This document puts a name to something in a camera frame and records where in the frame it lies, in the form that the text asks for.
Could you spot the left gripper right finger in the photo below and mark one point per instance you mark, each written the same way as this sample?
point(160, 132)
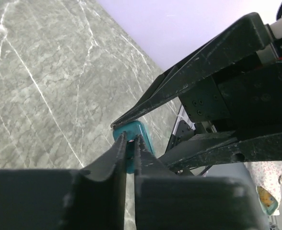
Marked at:
point(166, 201)

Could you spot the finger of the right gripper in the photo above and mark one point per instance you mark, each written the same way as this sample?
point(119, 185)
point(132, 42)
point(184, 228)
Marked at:
point(243, 38)
point(223, 148)

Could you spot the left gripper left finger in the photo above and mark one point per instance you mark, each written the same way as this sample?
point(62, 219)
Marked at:
point(92, 198)

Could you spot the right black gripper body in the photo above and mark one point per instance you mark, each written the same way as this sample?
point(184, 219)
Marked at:
point(246, 94)

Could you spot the teal plug adapter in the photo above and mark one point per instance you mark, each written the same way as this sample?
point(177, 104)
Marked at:
point(133, 129)

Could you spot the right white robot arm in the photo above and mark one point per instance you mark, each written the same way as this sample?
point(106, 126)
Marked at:
point(184, 129)

